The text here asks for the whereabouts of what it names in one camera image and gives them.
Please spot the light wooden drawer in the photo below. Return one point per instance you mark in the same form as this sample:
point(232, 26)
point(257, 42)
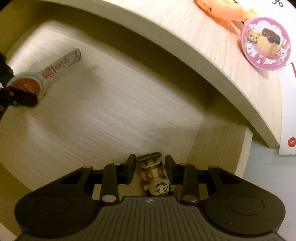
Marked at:
point(115, 104)

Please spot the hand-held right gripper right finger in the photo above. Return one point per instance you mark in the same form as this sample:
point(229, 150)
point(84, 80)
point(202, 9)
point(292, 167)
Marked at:
point(170, 171)

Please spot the round pink cartoon disc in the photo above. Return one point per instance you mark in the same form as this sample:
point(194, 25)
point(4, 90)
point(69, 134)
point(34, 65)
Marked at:
point(266, 44)

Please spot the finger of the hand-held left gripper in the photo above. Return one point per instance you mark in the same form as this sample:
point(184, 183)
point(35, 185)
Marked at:
point(24, 98)
point(5, 66)

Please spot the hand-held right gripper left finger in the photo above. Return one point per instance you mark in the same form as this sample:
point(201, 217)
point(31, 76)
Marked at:
point(131, 171)

